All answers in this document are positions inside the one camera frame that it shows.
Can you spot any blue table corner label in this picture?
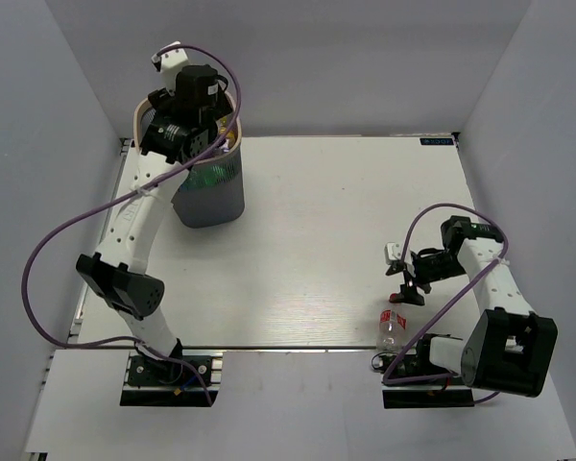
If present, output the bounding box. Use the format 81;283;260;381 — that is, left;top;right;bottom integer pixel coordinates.
420;137;454;146

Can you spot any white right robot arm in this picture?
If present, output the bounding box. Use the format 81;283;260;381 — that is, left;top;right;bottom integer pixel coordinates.
382;216;558;398

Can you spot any grey mesh waste bin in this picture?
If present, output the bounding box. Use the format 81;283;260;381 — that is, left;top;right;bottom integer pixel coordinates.
129;93;245;231

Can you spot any orange label clear bottle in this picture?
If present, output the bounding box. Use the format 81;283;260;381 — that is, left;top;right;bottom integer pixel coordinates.
218;117;235;153

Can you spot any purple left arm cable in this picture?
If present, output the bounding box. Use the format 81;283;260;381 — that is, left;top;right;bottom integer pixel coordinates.
21;44;242;404

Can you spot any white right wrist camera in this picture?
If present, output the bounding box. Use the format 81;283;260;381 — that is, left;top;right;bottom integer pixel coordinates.
384;242;404;266

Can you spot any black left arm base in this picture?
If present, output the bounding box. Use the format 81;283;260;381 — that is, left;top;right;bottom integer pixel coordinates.
120;351;223;408

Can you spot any red cap clear bottle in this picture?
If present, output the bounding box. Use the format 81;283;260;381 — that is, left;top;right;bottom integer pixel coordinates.
376;293;407;353

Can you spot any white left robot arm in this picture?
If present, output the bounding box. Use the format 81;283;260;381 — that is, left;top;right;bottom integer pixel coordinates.
76;64;232;383

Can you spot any green Sprite bottle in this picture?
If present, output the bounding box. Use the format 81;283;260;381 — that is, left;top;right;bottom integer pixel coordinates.
183;166;235;190

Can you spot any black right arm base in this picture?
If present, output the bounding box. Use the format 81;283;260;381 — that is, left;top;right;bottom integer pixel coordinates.
382;353;475;410

